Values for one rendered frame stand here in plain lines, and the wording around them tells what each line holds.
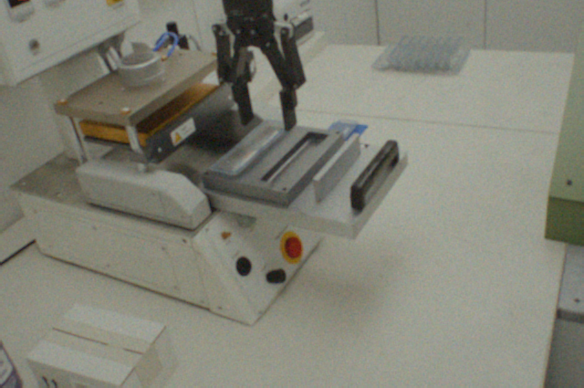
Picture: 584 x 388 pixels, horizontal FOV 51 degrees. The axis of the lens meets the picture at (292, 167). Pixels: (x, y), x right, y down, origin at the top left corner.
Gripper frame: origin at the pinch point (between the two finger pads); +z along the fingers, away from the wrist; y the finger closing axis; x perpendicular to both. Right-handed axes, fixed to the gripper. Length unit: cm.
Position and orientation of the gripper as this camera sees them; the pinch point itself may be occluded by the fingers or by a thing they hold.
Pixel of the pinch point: (266, 110)
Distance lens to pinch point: 100.8
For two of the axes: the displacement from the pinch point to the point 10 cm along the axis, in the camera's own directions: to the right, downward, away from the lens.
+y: 8.7, 1.4, -4.7
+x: 4.7, -5.1, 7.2
